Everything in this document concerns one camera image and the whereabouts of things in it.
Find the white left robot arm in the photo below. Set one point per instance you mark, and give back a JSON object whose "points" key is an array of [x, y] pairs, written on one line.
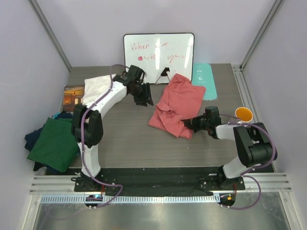
{"points": [[87, 125]]}

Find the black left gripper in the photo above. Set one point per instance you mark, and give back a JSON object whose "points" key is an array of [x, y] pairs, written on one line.
{"points": [[147, 98]]}

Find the red t shirt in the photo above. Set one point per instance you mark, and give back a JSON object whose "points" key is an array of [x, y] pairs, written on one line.
{"points": [[180, 100]]}

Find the orange cover book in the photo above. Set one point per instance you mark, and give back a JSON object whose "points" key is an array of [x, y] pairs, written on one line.
{"points": [[73, 95]]}

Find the aluminium corner post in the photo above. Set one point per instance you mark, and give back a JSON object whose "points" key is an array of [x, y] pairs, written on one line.
{"points": [[261, 32], [49, 31]]}

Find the white perforated cable rail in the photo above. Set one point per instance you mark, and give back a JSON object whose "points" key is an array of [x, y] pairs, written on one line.
{"points": [[96, 199]]}

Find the aluminium left corner post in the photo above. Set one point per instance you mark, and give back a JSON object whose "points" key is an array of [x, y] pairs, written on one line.
{"points": [[49, 31]]}

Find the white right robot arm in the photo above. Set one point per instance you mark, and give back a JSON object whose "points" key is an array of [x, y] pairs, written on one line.
{"points": [[255, 147]]}

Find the white t shirt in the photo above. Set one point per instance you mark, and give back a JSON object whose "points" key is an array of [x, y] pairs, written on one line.
{"points": [[94, 87]]}

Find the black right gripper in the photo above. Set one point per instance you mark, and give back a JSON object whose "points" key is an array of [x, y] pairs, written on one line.
{"points": [[192, 123]]}

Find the white mug orange inside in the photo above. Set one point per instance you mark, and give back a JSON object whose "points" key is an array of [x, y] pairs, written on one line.
{"points": [[243, 115]]}

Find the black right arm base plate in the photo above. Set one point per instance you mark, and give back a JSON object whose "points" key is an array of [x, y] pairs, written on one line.
{"points": [[213, 182]]}

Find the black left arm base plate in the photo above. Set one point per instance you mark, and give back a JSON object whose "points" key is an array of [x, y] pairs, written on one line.
{"points": [[84, 183]]}

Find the teal cutting board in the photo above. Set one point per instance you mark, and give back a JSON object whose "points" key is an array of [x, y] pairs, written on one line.
{"points": [[203, 76]]}

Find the teal t shirt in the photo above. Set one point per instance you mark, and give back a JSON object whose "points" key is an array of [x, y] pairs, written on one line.
{"points": [[56, 116]]}

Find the aluminium right corner post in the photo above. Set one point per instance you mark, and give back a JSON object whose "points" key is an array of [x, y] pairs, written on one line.
{"points": [[261, 32]]}

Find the green t shirt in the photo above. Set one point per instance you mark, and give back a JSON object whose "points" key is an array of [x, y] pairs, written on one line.
{"points": [[56, 147]]}

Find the metal wire board stand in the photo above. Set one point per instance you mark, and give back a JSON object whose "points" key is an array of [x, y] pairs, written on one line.
{"points": [[164, 75]]}

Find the white dry erase board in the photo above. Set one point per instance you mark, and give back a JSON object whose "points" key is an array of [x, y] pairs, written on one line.
{"points": [[154, 52]]}

